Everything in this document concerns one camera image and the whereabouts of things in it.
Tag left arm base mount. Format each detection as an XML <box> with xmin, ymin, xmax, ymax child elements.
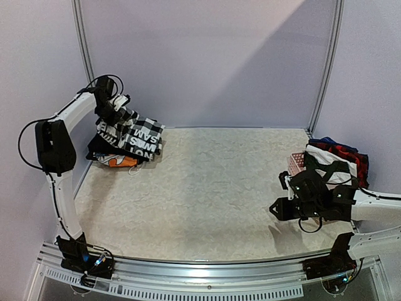
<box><xmin>56</xmin><ymin>233</ymin><xmax>115</xmax><ymax>280</ymax></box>

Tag colourful patterned folded shorts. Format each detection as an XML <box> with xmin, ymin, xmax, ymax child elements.
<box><xmin>94</xmin><ymin>153</ymin><xmax>138</xmax><ymax>167</ymax></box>

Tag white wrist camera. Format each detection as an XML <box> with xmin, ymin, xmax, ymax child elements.
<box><xmin>112</xmin><ymin>94</ymin><xmax>131</xmax><ymax>111</ymax></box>
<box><xmin>279</xmin><ymin>171</ymin><xmax>294</xmax><ymax>201</ymax></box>

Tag black t-shirt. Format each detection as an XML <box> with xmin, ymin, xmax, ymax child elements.
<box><xmin>86</xmin><ymin>134</ymin><xmax>150</xmax><ymax>164</ymax></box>

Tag front aluminium rail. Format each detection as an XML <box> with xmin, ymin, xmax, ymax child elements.
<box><xmin>28</xmin><ymin>243</ymin><xmax>392</xmax><ymax>300</ymax></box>

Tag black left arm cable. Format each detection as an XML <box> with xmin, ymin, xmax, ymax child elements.
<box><xmin>17</xmin><ymin>73</ymin><xmax>125</xmax><ymax>233</ymax></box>

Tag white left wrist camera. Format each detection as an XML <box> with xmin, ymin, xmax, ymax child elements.
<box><xmin>112</xmin><ymin>94</ymin><xmax>131</xmax><ymax>111</ymax></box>

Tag pink plastic laundry basket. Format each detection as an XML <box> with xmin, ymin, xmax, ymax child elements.
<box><xmin>288</xmin><ymin>152</ymin><xmax>336</xmax><ymax>226</ymax></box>

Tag left aluminium frame post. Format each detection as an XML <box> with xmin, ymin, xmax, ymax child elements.
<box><xmin>71</xmin><ymin>0</ymin><xmax>95</xmax><ymax>82</ymax></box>

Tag black white checked shirt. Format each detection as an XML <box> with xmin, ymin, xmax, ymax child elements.
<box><xmin>96</xmin><ymin>106</ymin><xmax>165</xmax><ymax>161</ymax></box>

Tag red black plaid shirt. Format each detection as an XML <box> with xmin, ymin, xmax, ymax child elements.
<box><xmin>308</xmin><ymin>139</ymin><xmax>369</xmax><ymax>188</ymax></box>

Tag blue plaid garment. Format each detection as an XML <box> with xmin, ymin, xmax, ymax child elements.
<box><xmin>317</xmin><ymin>137</ymin><xmax>358</xmax><ymax>152</ymax></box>

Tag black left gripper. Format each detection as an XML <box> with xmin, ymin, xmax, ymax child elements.
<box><xmin>95</xmin><ymin>100</ymin><xmax>122</xmax><ymax>126</ymax></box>

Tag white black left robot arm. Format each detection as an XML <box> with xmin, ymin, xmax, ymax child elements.
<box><xmin>34</xmin><ymin>74</ymin><xmax>124</xmax><ymax>240</ymax></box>

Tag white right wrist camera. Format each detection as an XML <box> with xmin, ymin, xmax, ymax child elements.
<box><xmin>279</xmin><ymin>171</ymin><xmax>294</xmax><ymax>201</ymax></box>

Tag aluminium frame post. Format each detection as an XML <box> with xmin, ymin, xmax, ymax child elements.
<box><xmin>71</xmin><ymin>0</ymin><xmax>95</xmax><ymax>82</ymax></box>
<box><xmin>305</xmin><ymin>0</ymin><xmax>345</xmax><ymax>137</ymax></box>

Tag right aluminium frame post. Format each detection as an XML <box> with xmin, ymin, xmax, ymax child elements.
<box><xmin>305</xmin><ymin>0</ymin><xmax>345</xmax><ymax>137</ymax></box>

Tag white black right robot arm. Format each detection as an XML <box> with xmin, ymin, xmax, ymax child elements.
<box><xmin>269</xmin><ymin>169</ymin><xmax>400</xmax><ymax>273</ymax></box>

